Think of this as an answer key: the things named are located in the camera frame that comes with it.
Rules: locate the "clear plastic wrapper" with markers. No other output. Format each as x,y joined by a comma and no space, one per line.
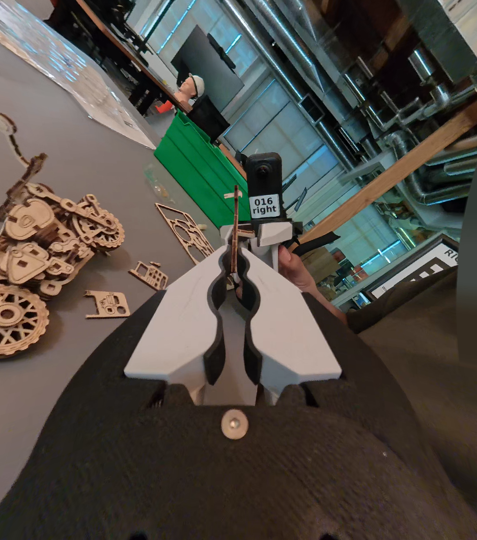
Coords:
52,55

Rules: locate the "wooden motorcycle model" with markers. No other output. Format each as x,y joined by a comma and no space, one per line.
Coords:
14,230

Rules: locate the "small wooden square-hole piece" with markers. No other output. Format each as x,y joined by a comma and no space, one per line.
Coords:
122,295

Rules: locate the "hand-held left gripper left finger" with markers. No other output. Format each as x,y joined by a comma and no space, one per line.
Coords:
171,333

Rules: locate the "small wooden grid cutout piece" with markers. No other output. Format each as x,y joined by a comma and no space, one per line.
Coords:
154,278

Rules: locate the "clear bag of small parts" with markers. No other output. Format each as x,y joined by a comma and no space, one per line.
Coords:
160,185

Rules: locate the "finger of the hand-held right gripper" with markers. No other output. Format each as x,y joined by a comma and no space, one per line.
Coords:
226,234
276,232

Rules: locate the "green plastic bin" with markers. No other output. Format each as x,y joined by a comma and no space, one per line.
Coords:
196,168

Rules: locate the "wooden beam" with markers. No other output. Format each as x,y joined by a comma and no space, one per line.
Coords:
411,160

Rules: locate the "grey desk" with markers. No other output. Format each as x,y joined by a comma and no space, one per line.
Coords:
107,168

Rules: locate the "framed marker sign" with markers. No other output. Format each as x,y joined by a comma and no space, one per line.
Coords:
415,274

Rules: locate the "person's right hand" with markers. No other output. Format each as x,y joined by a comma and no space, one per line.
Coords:
295,270

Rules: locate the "wooden sheet with round cutouts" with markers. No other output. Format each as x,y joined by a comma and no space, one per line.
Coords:
192,244

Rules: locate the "black display screen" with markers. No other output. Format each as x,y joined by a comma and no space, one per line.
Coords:
213,63

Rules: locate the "metal ventilation ducts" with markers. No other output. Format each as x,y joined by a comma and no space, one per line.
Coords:
348,63

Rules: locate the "person's dark brown clothing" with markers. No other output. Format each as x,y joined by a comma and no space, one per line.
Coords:
411,379

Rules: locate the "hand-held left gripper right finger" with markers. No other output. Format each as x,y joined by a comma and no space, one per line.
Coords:
293,337

